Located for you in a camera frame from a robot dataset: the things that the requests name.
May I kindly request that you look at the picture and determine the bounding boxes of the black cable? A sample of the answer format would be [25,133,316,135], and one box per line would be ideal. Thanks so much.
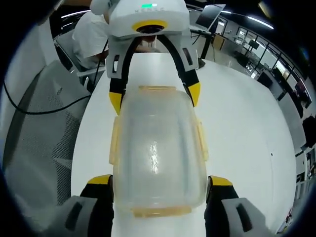
[2,39,111,116]

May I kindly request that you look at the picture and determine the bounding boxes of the grey mesh office chair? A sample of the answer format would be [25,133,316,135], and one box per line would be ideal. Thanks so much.
[0,60,92,208]

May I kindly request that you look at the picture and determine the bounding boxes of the open laptop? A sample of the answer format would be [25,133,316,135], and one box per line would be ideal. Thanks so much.
[195,3,227,32]

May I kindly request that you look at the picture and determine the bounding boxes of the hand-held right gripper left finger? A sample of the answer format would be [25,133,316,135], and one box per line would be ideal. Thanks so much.
[54,173,115,237]

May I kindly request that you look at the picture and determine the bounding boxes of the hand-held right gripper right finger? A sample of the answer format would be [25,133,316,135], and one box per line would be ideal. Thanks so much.
[204,175,274,237]

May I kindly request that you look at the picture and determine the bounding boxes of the clear plastic food container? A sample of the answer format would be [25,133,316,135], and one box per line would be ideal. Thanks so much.
[109,85,209,219]

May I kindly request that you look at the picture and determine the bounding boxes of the black desk leg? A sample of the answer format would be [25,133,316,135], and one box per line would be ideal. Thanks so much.
[200,34,212,60]

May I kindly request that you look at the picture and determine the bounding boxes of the person's left hand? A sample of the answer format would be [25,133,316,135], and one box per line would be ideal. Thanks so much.
[89,0,117,16]

